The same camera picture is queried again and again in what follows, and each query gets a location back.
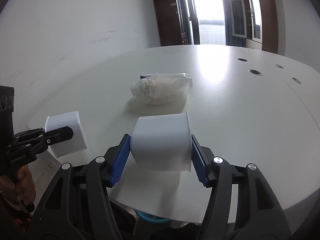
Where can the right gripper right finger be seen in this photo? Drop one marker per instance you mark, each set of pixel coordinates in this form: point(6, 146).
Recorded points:
point(259, 214)

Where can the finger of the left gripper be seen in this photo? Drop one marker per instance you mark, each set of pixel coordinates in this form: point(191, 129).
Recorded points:
point(58, 135)

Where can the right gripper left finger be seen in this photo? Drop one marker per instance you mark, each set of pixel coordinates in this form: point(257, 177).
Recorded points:
point(76, 205)

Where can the small white plastic cup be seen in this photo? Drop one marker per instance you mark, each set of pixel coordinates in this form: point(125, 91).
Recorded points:
point(77, 143)

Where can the white blue cardboard box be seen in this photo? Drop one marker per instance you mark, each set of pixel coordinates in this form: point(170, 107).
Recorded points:
point(145, 76)

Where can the large white plastic cup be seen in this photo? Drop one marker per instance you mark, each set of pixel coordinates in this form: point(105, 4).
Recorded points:
point(162, 143)

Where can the clear plastic bag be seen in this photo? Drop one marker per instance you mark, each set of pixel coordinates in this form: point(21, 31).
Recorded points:
point(162, 89)

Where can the blue mesh trash basket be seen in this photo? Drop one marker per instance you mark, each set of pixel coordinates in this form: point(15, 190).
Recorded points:
point(151, 218)

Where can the person's left hand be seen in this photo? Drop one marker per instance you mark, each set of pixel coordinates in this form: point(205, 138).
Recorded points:
point(18, 193)

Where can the dark brown wooden cabinet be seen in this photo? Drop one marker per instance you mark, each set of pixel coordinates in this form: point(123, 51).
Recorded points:
point(170, 22)

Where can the brown cabinet with glass door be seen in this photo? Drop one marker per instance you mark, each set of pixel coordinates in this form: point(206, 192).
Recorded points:
point(261, 25)

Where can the white wall socket strip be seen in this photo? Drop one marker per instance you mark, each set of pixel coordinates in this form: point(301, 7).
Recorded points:
point(47, 173)

